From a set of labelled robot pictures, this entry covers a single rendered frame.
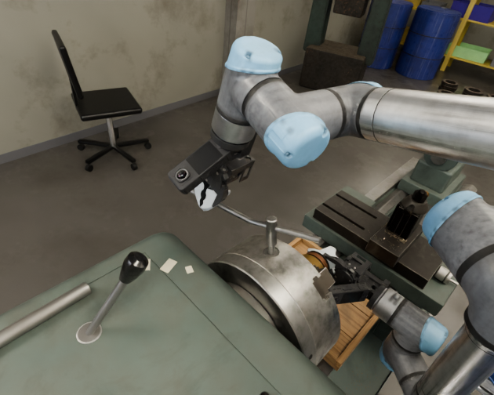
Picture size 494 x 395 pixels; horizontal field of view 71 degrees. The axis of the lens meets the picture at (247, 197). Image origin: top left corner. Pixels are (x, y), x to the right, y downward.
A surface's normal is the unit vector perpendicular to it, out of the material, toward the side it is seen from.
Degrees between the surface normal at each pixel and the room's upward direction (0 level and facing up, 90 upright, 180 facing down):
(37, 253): 0
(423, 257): 0
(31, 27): 90
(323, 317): 51
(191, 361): 0
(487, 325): 92
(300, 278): 20
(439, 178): 90
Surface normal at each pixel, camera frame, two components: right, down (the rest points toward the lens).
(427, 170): -0.70, 0.39
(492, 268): -0.70, -0.32
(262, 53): 0.28, -0.63
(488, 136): -0.83, 0.11
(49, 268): 0.10, -0.77
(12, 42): 0.73, 0.48
